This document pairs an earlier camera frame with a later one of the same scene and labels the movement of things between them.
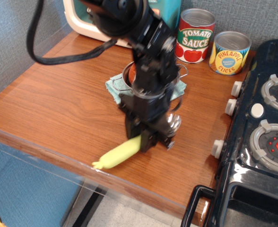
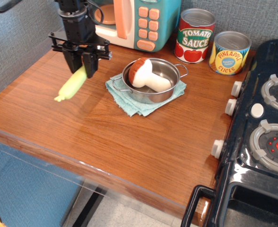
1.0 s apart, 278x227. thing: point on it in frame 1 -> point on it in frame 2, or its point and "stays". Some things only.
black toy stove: x=253 y=187 stays
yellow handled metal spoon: x=128 y=149 -> x=73 y=85
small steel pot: x=123 y=83 stays
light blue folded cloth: x=116 y=87 stays
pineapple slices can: x=229 y=52 stays
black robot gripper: x=152 y=120 -> x=78 y=32
